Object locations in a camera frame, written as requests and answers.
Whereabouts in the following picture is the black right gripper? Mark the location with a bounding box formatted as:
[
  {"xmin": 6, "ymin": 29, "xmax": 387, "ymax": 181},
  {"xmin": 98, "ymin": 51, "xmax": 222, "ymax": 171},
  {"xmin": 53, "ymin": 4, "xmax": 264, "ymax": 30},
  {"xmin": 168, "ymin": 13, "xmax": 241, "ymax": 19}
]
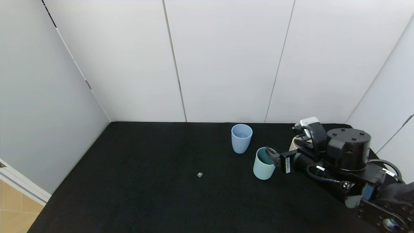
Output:
[{"xmin": 265, "ymin": 146, "xmax": 323, "ymax": 174}]

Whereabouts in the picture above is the mint green plastic cup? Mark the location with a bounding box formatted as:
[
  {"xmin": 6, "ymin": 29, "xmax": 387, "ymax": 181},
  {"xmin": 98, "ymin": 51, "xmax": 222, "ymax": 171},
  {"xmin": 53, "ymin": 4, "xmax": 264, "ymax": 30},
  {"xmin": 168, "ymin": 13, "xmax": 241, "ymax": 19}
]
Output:
[{"xmin": 253, "ymin": 147, "xmax": 276, "ymax": 180}]

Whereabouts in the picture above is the beige plastic cup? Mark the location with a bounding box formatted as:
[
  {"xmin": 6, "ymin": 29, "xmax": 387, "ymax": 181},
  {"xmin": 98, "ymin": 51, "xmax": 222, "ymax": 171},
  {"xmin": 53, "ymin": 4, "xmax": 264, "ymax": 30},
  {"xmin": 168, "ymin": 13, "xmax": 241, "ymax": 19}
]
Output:
[{"xmin": 289, "ymin": 136, "xmax": 303, "ymax": 151}]

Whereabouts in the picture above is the light blue plastic cup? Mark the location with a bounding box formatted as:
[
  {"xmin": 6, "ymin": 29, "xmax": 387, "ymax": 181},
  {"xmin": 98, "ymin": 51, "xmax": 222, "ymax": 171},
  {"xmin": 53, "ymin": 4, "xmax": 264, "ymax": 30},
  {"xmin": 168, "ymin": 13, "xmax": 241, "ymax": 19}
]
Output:
[{"xmin": 231, "ymin": 124, "xmax": 253, "ymax": 154}]

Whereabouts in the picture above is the black tablecloth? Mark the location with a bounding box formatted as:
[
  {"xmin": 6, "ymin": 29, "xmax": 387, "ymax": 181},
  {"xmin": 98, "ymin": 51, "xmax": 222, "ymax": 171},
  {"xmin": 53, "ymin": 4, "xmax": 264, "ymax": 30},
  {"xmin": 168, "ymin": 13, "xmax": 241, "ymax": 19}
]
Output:
[{"xmin": 27, "ymin": 122, "xmax": 414, "ymax": 233}]

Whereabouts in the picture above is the black camera cable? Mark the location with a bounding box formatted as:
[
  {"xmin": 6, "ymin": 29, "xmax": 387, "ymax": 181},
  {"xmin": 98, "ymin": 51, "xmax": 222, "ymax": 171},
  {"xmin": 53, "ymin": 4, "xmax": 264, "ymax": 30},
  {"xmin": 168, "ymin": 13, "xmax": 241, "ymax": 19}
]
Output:
[{"xmin": 293, "ymin": 125, "xmax": 317, "ymax": 148}]

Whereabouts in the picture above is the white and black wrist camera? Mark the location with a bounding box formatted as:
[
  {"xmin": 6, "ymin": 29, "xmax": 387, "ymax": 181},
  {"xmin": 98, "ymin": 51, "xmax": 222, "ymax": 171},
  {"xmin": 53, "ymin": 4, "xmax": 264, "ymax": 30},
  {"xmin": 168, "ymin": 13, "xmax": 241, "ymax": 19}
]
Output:
[{"xmin": 292, "ymin": 117, "xmax": 328, "ymax": 152}]

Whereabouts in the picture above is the black braided cable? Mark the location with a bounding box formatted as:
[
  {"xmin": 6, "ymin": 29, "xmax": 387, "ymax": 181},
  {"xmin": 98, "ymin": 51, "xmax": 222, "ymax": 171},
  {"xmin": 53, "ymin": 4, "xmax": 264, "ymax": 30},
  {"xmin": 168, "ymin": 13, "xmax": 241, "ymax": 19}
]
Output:
[{"xmin": 307, "ymin": 165, "xmax": 352, "ymax": 190}]

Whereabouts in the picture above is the black cable with white tags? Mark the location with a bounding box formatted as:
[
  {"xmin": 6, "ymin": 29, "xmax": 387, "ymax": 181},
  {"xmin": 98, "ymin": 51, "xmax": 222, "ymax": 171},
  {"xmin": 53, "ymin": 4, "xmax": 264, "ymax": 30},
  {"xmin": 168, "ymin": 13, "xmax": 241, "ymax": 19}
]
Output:
[{"xmin": 369, "ymin": 159, "xmax": 403, "ymax": 182}]

